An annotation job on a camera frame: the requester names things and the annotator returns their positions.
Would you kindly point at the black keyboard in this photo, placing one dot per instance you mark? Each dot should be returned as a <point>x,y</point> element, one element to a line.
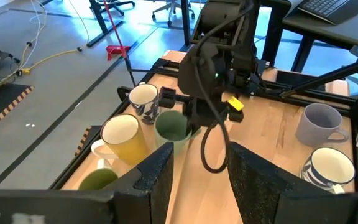
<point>331,9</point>

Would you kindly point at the white blue floral mug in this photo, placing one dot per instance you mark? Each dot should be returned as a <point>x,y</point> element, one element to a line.
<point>143,107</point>

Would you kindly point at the black office chair base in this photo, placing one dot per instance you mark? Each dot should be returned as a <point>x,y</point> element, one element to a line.
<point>117,4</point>

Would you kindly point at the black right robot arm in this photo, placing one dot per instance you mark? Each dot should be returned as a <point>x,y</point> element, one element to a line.
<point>228,31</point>

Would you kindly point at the wooden shelf black frame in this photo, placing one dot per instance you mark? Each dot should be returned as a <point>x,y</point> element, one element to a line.
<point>194,186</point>

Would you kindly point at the black desk frame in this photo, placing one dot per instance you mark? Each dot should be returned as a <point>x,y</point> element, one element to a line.
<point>99,21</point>

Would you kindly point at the white mug blue stripes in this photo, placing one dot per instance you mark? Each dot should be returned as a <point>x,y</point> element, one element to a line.
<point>331,168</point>

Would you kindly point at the dark desk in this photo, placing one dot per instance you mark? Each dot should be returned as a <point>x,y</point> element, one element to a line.
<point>337,29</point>

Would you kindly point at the teal green mug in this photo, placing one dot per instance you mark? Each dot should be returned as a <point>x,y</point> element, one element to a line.
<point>169,127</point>

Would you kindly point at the lavender mug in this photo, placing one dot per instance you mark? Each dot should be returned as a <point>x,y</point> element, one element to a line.
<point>314,130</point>

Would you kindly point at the white text mug olive interior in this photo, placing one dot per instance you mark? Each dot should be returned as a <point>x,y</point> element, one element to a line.
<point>96,180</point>

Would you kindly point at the yellow label tag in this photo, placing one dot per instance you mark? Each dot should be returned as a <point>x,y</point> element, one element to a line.
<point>235,103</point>

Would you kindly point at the grey office chair base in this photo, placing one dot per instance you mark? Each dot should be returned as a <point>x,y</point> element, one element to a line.
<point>172,12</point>

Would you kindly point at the black diagonal bar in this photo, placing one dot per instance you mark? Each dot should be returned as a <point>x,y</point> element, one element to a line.
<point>331,76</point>

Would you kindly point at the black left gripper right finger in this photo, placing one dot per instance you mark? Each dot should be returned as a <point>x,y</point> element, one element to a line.
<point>253,180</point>

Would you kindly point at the black hazard-striped floor mat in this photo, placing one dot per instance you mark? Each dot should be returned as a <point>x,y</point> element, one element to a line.
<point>2,105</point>
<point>87,140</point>

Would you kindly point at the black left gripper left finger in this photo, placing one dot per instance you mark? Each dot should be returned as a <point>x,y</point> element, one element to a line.
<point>160,174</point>

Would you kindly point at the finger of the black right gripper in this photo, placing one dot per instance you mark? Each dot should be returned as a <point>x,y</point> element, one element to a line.
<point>190,126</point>

